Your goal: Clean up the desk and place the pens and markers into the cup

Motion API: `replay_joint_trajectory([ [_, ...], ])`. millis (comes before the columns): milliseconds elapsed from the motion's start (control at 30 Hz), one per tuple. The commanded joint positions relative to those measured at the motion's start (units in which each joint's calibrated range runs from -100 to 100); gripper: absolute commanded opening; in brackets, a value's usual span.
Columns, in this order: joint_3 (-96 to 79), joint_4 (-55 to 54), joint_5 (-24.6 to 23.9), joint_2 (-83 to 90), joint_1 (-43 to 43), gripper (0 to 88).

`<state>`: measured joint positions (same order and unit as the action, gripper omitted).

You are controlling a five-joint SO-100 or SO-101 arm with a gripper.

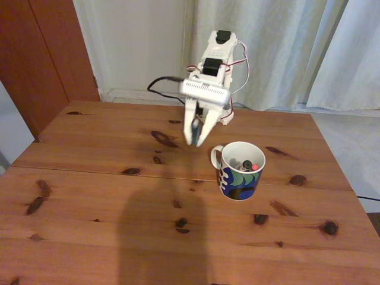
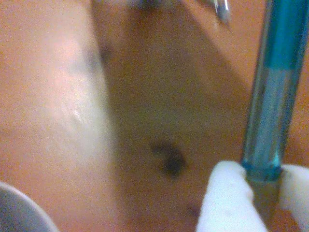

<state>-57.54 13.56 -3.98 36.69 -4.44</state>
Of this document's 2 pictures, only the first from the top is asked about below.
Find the green transparent pen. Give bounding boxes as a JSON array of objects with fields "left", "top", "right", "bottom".
[{"left": 191, "top": 117, "right": 202, "bottom": 148}]

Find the white marker black cap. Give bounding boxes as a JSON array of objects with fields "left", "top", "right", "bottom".
[{"left": 230, "top": 158, "right": 253, "bottom": 173}]

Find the white mug blue green pattern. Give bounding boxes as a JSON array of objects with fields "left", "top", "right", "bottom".
[{"left": 210, "top": 141, "right": 267, "bottom": 202}]

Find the white fabric curtain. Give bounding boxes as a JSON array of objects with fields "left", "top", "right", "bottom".
[
  {"left": 305, "top": 0, "right": 380, "bottom": 112},
  {"left": 178, "top": 0, "right": 348, "bottom": 112}
]

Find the brown wooden door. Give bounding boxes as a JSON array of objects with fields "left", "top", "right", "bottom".
[{"left": 0, "top": 0, "right": 100, "bottom": 143}]

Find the silver grey camera box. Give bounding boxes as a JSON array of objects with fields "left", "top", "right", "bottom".
[{"left": 179, "top": 78, "right": 233, "bottom": 106}]

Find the black camera cable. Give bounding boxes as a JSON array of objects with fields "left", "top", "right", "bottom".
[{"left": 147, "top": 76, "right": 187, "bottom": 105}]

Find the red white servo cable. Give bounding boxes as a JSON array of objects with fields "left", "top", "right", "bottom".
[{"left": 186, "top": 40, "right": 251, "bottom": 96}]

